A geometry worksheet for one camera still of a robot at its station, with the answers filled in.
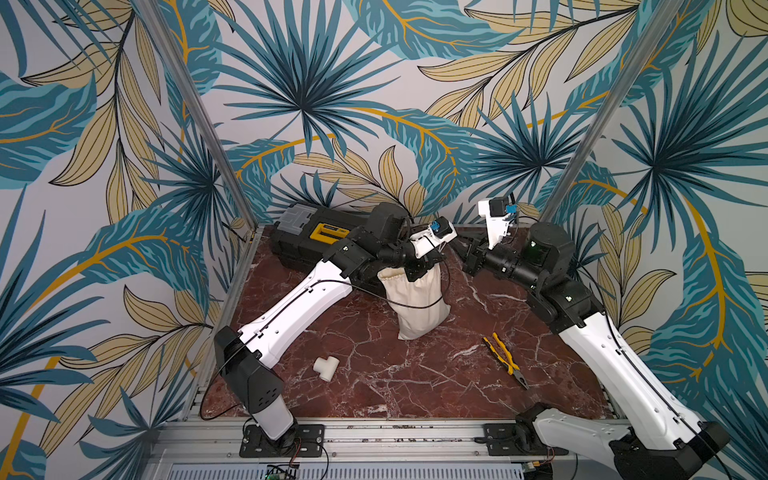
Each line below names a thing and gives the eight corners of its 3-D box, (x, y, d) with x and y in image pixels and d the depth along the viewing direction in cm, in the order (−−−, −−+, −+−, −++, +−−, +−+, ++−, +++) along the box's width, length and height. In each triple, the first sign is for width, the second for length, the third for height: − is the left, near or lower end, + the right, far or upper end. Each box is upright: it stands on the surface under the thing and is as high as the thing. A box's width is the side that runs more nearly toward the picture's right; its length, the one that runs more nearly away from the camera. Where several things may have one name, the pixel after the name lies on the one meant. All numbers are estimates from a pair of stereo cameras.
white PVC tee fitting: (311, 375, 85) (309, 372, 83) (320, 355, 89) (319, 352, 87) (331, 382, 84) (330, 379, 82) (339, 362, 88) (338, 358, 86)
